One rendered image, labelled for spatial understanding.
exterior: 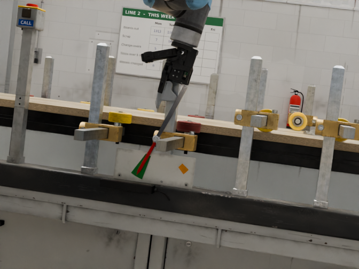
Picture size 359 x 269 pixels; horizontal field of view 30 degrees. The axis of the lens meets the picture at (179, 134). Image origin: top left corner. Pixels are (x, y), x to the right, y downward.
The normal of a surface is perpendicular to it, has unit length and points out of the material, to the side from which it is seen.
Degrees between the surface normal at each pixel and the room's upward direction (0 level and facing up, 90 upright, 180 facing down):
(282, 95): 90
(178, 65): 88
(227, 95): 90
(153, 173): 90
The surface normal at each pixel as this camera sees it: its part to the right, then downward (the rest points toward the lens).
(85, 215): -0.18, 0.04
